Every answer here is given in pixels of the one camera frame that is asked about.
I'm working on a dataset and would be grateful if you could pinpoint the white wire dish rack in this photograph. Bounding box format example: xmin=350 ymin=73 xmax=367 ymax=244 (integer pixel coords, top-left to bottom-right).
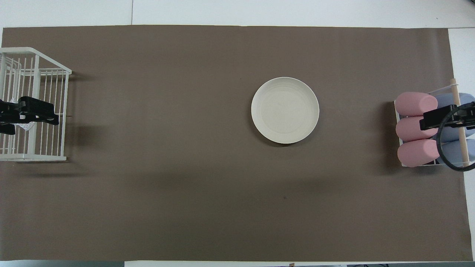
xmin=0 ymin=47 xmax=72 ymax=162

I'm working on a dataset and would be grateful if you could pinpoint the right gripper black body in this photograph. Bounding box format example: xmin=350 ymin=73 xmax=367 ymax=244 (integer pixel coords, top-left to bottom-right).
xmin=455 ymin=103 xmax=475 ymax=128

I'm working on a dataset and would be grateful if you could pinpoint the brown table mat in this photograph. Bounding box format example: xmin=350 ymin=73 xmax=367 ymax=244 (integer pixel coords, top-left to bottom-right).
xmin=0 ymin=25 xmax=474 ymax=262

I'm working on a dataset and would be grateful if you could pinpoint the silver mesh sponge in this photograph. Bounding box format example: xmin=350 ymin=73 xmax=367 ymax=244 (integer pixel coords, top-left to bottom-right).
xmin=10 ymin=97 xmax=37 ymax=131

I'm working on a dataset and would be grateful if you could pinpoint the pink plastic cup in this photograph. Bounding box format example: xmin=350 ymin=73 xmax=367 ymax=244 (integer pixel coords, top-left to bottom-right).
xmin=394 ymin=92 xmax=438 ymax=116
xmin=397 ymin=139 xmax=442 ymax=167
xmin=396 ymin=116 xmax=439 ymax=142

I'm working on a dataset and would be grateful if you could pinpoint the white rack with wooden handle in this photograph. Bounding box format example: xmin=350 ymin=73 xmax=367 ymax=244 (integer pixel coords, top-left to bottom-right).
xmin=394 ymin=78 xmax=472 ymax=170

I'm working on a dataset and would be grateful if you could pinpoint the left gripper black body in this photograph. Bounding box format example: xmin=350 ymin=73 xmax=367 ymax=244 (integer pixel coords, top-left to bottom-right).
xmin=0 ymin=99 xmax=20 ymax=125

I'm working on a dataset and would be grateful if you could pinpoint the thick black gripper cable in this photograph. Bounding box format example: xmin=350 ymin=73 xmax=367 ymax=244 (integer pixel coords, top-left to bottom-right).
xmin=436 ymin=105 xmax=475 ymax=172

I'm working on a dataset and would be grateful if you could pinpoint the cream round plate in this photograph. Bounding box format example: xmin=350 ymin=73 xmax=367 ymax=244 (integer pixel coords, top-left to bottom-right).
xmin=251 ymin=77 xmax=320 ymax=144

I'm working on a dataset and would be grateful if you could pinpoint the blue plastic cup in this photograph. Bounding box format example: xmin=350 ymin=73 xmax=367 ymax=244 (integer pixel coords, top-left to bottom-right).
xmin=432 ymin=93 xmax=475 ymax=112
xmin=436 ymin=139 xmax=475 ymax=169
xmin=434 ymin=124 xmax=475 ymax=143

